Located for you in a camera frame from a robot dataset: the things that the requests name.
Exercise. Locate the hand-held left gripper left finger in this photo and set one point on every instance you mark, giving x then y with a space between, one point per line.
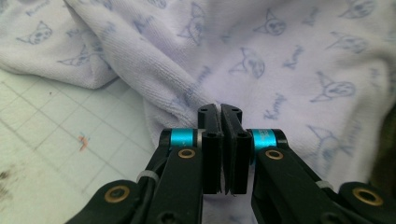
211 149

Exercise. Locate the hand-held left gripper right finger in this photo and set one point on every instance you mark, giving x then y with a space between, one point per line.
238 155

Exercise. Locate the light purple printed towel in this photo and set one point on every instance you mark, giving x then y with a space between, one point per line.
249 46

